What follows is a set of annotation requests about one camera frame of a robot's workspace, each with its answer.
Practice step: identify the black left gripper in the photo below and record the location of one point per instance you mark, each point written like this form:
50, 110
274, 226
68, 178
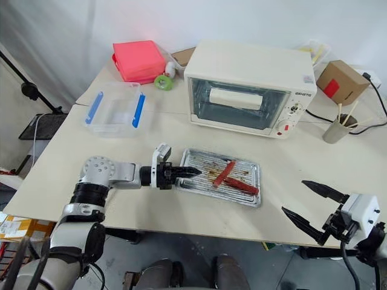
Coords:
166, 178

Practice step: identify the white power strip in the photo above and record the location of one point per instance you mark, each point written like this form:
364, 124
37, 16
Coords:
376, 80

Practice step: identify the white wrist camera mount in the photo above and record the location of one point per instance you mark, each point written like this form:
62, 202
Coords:
161, 151
362, 211

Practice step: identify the clear blue-clipped plastic container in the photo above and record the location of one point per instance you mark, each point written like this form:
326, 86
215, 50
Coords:
112, 121

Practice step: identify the clear bag with yellow items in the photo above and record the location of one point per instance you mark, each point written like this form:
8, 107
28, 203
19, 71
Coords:
317, 51

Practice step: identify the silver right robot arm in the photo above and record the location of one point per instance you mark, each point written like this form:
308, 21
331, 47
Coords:
373, 247

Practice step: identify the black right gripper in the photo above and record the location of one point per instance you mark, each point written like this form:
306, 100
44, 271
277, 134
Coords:
337, 226

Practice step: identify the small white bottle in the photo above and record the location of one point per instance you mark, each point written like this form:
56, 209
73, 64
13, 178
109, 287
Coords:
170, 69

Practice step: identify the cream white toaster oven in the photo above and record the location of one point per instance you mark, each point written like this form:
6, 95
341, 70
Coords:
248, 60

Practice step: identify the grey cup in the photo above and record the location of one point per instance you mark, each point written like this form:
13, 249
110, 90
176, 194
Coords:
332, 134

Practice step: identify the glass toaster oven door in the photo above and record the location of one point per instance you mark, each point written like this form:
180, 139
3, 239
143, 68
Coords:
199, 99

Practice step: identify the black light stand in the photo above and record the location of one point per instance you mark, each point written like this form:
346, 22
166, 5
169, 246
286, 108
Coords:
28, 89

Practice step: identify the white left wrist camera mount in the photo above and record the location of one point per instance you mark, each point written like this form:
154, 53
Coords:
161, 151

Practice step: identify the green printed box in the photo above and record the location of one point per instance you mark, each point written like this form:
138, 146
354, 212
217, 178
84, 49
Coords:
267, 246

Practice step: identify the silver ribbed baking tray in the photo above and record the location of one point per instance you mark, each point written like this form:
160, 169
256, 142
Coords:
242, 169

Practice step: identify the wooden chopstick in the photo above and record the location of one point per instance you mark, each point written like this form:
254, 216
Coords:
339, 113
362, 122
350, 111

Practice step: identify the cardboard box with red label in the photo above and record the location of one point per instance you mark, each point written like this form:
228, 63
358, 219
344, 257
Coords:
341, 75

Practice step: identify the dark rounded shape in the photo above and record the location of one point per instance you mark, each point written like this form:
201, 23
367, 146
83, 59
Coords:
231, 272
160, 275

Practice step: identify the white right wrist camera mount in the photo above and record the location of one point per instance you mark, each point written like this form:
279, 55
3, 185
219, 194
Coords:
362, 211

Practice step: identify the short red sausage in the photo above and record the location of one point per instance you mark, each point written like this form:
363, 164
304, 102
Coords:
224, 174

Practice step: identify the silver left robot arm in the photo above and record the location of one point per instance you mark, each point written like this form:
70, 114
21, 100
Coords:
99, 169

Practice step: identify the long red sausage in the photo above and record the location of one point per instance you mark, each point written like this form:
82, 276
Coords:
242, 185

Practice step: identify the yellow printed cardboard boxes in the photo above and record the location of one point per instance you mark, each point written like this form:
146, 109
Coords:
18, 225

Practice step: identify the white red-marked timer knob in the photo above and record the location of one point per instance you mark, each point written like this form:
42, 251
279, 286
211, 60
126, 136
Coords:
285, 128

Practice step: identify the open brown cardboard box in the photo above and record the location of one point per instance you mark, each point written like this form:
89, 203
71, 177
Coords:
183, 56

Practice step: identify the black mesh shelf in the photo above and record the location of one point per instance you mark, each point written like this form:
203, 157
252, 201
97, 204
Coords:
45, 125

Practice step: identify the green tape roll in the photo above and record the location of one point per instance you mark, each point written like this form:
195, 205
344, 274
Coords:
158, 82

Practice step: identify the pink lidded box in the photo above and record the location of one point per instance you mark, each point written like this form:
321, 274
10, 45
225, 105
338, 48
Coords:
136, 60

